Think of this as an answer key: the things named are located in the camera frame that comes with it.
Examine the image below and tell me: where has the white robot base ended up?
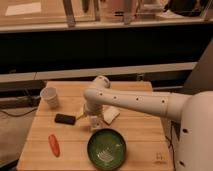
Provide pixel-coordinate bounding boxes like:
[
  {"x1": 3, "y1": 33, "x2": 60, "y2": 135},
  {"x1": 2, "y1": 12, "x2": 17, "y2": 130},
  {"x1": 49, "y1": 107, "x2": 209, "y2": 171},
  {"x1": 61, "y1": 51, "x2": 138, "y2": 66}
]
[{"x1": 177, "y1": 91, "x2": 213, "y2": 171}]

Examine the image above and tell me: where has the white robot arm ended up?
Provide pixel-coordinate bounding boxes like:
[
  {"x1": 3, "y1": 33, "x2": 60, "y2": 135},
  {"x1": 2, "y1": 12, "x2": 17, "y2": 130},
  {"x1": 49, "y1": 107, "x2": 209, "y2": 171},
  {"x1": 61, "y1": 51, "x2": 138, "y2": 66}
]
[{"x1": 83, "y1": 76, "x2": 191, "y2": 123}]

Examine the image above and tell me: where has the green ceramic bowl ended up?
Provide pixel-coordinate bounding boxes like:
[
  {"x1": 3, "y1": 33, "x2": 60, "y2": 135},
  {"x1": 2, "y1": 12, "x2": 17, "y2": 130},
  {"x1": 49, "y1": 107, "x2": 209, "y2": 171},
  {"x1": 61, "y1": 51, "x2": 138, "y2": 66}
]
[{"x1": 87, "y1": 128, "x2": 127, "y2": 171}]

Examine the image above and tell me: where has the black rectangular phone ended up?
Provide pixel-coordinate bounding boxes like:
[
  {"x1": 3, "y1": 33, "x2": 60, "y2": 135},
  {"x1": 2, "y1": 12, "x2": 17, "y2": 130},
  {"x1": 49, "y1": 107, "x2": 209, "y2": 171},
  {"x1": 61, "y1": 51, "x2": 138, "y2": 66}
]
[{"x1": 55, "y1": 114, "x2": 76, "y2": 125}]

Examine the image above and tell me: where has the white paper cup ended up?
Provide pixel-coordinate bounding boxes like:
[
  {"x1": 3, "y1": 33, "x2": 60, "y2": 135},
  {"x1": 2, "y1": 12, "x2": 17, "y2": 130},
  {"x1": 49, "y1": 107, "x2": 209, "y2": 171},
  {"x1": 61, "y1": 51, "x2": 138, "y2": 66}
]
[{"x1": 40, "y1": 87, "x2": 59, "y2": 109}]

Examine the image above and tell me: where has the orange carrot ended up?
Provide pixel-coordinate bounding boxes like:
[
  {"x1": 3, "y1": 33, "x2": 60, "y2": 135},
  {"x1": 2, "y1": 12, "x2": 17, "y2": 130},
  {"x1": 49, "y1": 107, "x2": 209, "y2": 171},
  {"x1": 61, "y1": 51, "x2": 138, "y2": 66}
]
[{"x1": 48, "y1": 134, "x2": 60, "y2": 157}]

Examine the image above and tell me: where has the black cable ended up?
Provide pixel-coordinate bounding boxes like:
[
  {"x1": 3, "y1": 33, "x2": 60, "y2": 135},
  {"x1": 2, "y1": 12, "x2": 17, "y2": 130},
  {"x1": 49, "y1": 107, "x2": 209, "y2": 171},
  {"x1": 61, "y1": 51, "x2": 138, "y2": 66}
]
[{"x1": 0, "y1": 105, "x2": 38, "y2": 118}]

